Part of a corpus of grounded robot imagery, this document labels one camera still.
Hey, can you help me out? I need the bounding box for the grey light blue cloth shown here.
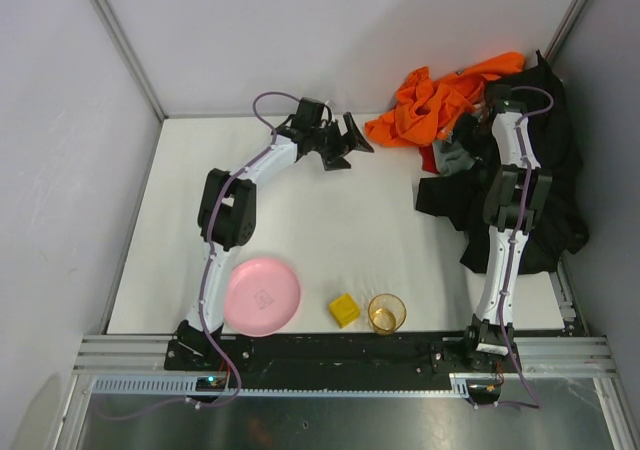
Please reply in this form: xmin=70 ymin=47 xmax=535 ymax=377
xmin=432 ymin=140 xmax=476 ymax=176

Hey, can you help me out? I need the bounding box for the black cloth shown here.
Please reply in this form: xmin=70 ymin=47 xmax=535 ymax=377
xmin=416 ymin=57 xmax=589 ymax=275

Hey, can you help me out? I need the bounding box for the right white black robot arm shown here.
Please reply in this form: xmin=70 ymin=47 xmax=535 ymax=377
xmin=465 ymin=85 xmax=554 ymax=372

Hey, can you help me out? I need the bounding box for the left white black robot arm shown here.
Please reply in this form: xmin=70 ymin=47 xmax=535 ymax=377
xmin=175 ymin=97 xmax=374 ymax=360

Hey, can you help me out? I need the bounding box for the red cloth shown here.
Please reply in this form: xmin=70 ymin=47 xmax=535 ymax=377
xmin=419 ymin=146 xmax=439 ymax=174

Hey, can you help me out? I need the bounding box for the orange cloth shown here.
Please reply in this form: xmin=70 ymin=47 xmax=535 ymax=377
xmin=365 ymin=52 xmax=526 ymax=147

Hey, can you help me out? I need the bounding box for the yellow cube block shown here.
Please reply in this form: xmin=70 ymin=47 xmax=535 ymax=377
xmin=329 ymin=293 xmax=360 ymax=328

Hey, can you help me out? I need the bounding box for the pink round plate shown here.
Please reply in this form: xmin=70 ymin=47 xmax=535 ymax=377
xmin=224 ymin=257 xmax=301 ymax=337

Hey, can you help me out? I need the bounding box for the amber transparent plastic cup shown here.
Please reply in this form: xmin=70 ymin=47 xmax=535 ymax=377
xmin=367 ymin=293 xmax=407 ymax=336

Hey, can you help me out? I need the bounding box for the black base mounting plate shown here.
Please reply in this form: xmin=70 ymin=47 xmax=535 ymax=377
xmin=164 ymin=331 xmax=515 ymax=393

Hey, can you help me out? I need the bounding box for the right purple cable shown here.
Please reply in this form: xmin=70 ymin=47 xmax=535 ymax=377
xmin=499 ymin=85 xmax=556 ymax=410

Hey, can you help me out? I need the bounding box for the grey slotted cable duct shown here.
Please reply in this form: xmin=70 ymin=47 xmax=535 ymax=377
xmin=92 ymin=372 xmax=501 ymax=399

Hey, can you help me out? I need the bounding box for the aluminium front frame rail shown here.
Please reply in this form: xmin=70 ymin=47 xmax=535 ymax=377
xmin=74 ymin=333 xmax=617 ymax=377

